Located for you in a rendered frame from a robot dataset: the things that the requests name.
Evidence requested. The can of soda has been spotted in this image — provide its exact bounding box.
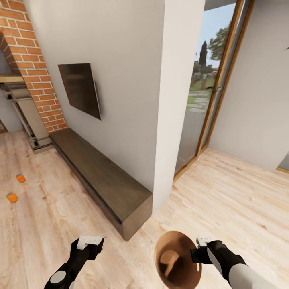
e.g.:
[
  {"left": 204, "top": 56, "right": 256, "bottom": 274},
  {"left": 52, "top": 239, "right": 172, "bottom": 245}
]
[
  {"left": 6, "top": 192, "right": 19, "bottom": 203},
  {"left": 16, "top": 174, "right": 26, "bottom": 183}
]

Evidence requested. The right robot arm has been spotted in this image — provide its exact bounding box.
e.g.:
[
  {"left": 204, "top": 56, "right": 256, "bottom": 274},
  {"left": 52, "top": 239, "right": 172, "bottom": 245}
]
[{"left": 190, "top": 236, "right": 279, "bottom": 289}]

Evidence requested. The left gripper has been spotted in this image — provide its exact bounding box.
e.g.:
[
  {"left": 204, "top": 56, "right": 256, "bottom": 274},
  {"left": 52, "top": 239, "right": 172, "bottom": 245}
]
[{"left": 70, "top": 238, "right": 104, "bottom": 268}]

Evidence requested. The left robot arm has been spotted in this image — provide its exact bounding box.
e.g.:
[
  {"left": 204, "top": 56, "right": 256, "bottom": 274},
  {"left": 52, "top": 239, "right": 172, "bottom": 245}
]
[{"left": 44, "top": 235, "right": 104, "bottom": 289}]

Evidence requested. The trash can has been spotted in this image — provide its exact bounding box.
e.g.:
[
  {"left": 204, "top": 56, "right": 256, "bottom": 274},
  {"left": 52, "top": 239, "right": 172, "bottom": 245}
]
[{"left": 154, "top": 230, "right": 202, "bottom": 289}]

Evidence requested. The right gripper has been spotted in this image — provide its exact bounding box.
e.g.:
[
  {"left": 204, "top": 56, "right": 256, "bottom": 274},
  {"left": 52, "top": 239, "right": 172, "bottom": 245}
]
[{"left": 190, "top": 246, "right": 209, "bottom": 265}]

